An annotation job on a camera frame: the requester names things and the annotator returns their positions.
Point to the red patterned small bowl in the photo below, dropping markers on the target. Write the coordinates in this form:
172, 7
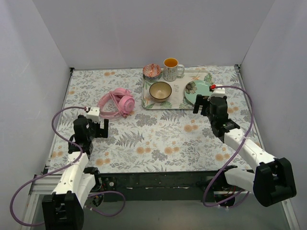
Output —
151, 71

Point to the mint green plate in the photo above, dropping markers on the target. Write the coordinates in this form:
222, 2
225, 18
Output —
195, 87

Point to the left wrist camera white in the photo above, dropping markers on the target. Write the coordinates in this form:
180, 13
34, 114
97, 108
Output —
93, 113

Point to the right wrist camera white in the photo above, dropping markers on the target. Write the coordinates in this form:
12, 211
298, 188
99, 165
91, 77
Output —
217, 91

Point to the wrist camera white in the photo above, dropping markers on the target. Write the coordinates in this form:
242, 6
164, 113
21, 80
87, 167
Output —
93, 113
217, 91

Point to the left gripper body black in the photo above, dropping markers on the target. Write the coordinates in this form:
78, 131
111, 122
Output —
99, 131

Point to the pink headphones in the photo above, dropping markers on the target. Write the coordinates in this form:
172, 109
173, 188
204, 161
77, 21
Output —
123, 101

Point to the floral table mat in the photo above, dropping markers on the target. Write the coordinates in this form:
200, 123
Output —
147, 140

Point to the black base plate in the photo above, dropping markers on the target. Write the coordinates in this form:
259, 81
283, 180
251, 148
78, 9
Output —
158, 186

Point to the floral serving tray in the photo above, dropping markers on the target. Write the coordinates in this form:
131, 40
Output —
177, 99

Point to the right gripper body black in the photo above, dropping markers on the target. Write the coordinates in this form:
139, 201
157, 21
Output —
204, 105

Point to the floral mug orange inside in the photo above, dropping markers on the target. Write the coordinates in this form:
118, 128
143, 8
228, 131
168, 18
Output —
172, 69

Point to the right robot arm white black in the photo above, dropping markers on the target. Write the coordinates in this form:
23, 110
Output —
271, 180

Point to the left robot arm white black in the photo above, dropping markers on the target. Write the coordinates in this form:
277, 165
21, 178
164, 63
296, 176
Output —
63, 208

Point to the beige brown bowl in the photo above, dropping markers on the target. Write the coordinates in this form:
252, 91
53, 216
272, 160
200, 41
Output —
160, 91

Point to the aluminium frame rail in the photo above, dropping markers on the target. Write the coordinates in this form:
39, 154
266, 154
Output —
45, 185

